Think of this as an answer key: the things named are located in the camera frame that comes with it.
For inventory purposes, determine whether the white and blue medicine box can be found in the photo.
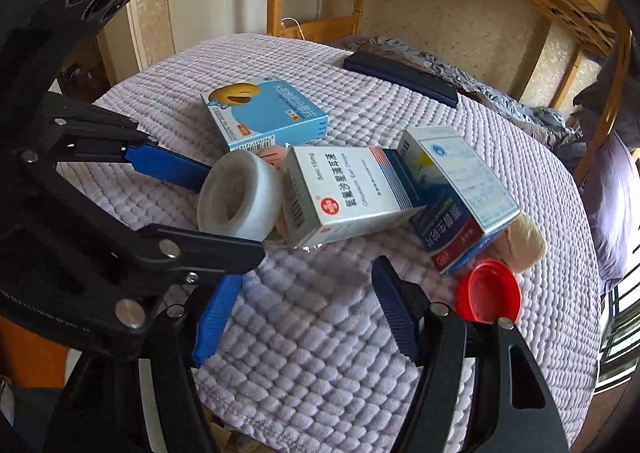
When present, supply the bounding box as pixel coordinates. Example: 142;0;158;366
397;126;522;278

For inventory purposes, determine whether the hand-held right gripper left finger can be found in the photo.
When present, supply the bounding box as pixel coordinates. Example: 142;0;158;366
45;274;244;453

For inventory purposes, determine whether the wooden bunk bed frame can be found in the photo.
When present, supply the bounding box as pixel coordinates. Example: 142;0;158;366
267;0;633;184

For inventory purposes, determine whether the dark grey cloth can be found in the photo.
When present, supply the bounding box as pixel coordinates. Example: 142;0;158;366
572;33;640;134

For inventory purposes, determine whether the dark blue phone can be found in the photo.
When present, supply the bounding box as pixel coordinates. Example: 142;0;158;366
342;50;460;109

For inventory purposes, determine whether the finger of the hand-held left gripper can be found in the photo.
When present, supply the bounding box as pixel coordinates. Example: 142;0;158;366
20;92;214;195
22;160;267;330

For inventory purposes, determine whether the black window railing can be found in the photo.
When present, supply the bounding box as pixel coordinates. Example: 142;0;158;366
595;273;640;384

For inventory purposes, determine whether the white tape roll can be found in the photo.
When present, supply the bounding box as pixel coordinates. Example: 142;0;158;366
196;152;283;241

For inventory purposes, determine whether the white box with red logo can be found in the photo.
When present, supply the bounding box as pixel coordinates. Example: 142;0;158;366
280;144;428;249

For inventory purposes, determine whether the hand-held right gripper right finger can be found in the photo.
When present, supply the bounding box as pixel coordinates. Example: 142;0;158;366
371;255;571;453

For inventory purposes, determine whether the orange wooden furniture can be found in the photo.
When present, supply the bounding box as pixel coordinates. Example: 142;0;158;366
0;318;68;389

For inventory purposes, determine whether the blue box with yellow face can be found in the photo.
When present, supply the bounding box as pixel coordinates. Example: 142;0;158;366
200;76;330;152

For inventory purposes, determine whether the red bottle cap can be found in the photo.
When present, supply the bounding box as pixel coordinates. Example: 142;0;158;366
456;258;522;325

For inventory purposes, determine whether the grey ruffled duvet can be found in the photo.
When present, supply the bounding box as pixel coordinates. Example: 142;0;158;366
350;36;588;164

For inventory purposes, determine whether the beige bandage roll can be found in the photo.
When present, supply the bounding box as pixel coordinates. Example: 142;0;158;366
492;213;548;275

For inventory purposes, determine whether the white door frame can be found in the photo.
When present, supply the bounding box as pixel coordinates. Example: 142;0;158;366
124;0;152;71

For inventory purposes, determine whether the purple pillow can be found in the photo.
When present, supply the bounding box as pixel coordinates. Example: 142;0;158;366
575;128;640;294

